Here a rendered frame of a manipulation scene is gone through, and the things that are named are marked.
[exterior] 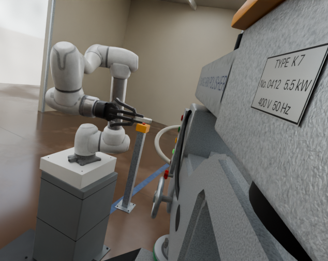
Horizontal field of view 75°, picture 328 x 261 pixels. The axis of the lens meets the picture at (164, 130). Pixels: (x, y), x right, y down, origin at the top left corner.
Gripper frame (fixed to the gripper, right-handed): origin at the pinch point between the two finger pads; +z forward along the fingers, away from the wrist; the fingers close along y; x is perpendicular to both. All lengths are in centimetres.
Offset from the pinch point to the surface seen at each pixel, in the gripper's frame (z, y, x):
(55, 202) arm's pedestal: -55, 84, -43
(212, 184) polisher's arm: 19, -6, 59
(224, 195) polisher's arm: 19, -8, 65
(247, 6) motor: 15, -28, 65
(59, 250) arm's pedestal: -45, 120, -40
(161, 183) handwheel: 13.2, 15.8, 21.0
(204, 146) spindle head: 24.9, 0.7, 16.6
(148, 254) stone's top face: 16, 60, 6
